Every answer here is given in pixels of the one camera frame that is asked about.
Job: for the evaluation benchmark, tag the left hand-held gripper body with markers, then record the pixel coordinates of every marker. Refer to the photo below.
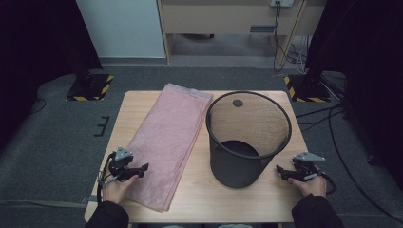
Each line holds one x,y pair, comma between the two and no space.
122,161

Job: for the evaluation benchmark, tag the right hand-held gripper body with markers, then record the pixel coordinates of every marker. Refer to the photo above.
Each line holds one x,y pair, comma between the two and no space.
305,167

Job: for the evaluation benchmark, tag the pink plastic bag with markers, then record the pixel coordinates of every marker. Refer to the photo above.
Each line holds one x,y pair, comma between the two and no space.
171,136

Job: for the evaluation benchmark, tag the black mesh wastebasket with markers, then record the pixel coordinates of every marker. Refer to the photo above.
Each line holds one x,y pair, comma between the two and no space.
234,171

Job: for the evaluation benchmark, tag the person's right hand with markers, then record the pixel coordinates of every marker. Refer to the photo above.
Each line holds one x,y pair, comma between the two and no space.
312,186

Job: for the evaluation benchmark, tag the person's left hand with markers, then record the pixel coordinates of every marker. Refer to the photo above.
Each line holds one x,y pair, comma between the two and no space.
115,191

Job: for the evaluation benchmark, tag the grey tape piece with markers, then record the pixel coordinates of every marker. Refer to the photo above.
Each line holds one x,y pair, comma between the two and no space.
86,199

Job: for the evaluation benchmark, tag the striped-edge black stand base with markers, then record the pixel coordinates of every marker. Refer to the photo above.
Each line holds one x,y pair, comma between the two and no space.
305,91
92,88

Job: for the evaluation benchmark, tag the black curtain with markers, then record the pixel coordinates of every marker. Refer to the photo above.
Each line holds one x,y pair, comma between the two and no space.
374,63
31,47

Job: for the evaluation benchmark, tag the beige wooden desk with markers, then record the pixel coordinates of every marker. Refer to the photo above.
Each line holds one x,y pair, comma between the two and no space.
206,19

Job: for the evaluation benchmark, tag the white power strip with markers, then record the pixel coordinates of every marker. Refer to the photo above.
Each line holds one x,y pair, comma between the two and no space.
282,2

